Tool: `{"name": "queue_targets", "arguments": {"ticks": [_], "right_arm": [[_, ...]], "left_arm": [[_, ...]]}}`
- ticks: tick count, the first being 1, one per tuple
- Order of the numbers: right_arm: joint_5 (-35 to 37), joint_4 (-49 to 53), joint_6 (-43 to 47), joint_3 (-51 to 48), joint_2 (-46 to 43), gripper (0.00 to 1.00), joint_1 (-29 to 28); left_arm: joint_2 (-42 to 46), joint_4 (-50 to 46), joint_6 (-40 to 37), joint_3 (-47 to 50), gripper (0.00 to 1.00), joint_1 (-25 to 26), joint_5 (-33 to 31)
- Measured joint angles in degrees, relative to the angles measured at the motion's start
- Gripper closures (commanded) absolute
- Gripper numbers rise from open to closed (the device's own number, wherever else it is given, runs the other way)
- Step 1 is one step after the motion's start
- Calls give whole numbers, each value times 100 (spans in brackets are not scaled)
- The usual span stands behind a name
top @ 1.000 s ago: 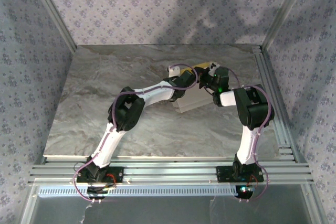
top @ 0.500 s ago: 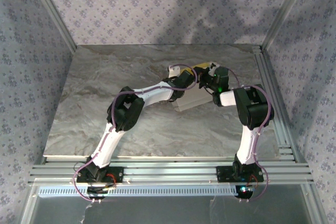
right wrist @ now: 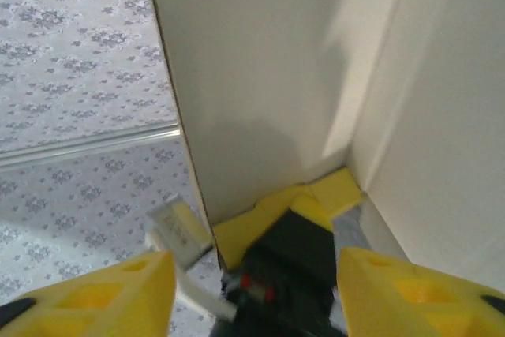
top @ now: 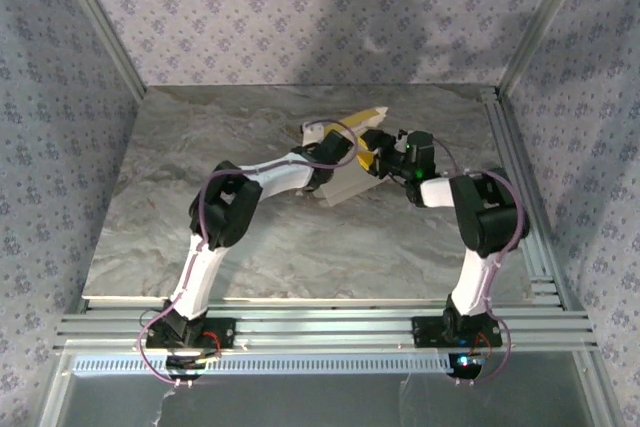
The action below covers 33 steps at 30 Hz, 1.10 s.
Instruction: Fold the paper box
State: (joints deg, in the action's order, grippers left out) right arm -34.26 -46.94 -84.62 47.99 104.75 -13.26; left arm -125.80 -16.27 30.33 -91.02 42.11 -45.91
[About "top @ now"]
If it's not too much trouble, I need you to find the yellow and white paper box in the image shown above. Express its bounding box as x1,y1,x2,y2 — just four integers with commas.
299,105,390,209

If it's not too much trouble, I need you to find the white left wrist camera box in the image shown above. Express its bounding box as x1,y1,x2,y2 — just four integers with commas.
301,121,326,146

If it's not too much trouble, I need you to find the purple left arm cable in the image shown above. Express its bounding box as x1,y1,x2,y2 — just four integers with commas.
138,119,360,388

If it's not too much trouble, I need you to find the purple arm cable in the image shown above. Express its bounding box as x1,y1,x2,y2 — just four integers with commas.
138,119,360,388
432,136,530,388

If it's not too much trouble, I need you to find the aluminium side rail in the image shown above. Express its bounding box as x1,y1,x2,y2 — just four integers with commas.
479,86,569,308

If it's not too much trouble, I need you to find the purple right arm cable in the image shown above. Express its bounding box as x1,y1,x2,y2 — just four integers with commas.
432,136,530,388

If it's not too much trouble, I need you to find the aluminium mounting rail beam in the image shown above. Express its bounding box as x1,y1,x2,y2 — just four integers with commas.
55,294,599,353

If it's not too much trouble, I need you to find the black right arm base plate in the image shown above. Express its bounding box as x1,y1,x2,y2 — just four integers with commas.
412,316,504,350

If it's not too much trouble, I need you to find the aluminium frame post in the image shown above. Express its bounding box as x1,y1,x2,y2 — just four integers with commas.
49,0,149,98
497,0,599,96

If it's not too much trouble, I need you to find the white slotted cable duct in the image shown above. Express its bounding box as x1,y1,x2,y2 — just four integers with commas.
72,352,454,376

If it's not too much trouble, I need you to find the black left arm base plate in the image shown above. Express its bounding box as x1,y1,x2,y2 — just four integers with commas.
145,317,237,351

